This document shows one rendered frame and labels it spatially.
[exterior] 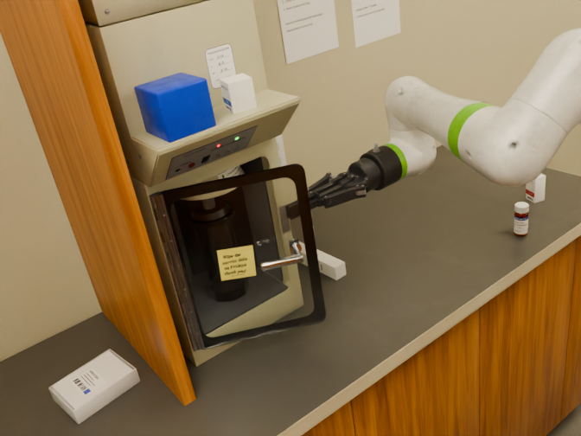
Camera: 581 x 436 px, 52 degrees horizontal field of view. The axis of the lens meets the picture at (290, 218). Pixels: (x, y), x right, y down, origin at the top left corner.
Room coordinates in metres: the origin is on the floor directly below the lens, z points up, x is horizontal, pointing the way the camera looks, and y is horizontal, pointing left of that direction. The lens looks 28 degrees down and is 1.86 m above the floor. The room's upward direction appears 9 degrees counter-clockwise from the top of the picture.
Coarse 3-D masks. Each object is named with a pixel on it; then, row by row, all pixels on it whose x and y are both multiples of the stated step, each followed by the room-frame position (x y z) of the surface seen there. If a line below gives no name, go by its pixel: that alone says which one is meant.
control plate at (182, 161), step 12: (240, 132) 1.11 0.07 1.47; (252, 132) 1.14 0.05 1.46; (216, 144) 1.09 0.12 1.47; (228, 144) 1.12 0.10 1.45; (240, 144) 1.15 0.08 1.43; (180, 156) 1.04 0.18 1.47; (192, 156) 1.06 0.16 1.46; (204, 156) 1.09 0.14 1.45; (216, 156) 1.13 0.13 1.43; (180, 168) 1.07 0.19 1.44; (192, 168) 1.10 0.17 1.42
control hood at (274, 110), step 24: (264, 96) 1.21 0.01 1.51; (288, 96) 1.18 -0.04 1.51; (216, 120) 1.10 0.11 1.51; (240, 120) 1.08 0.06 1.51; (264, 120) 1.13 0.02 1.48; (288, 120) 1.20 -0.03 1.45; (144, 144) 1.04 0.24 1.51; (168, 144) 1.01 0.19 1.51; (192, 144) 1.03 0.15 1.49; (144, 168) 1.06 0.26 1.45; (168, 168) 1.05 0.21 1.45
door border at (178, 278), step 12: (156, 204) 1.08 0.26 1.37; (156, 216) 1.07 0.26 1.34; (168, 216) 1.08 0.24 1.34; (168, 228) 1.08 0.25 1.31; (168, 240) 1.08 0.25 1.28; (180, 264) 1.08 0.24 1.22; (180, 276) 1.08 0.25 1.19; (180, 288) 1.08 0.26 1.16; (180, 300) 1.07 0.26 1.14; (192, 312) 1.08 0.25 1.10; (192, 324) 1.08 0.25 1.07; (192, 336) 1.08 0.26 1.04; (204, 348) 1.08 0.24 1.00
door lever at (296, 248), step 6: (294, 246) 1.10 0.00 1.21; (300, 246) 1.10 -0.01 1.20; (294, 252) 1.09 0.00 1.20; (282, 258) 1.06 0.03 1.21; (288, 258) 1.06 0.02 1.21; (294, 258) 1.06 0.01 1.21; (300, 258) 1.05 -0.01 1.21; (264, 264) 1.05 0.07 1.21; (270, 264) 1.05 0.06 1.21; (276, 264) 1.05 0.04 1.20; (282, 264) 1.05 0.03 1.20; (288, 264) 1.05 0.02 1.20; (264, 270) 1.05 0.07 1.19
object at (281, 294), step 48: (192, 192) 1.09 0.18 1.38; (240, 192) 1.10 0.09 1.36; (288, 192) 1.11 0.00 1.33; (192, 240) 1.08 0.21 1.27; (240, 240) 1.09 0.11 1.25; (288, 240) 1.10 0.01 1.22; (192, 288) 1.08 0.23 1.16; (240, 288) 1.09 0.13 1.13; (288, 288) 1.10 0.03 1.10; (240, 336) 1.09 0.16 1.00
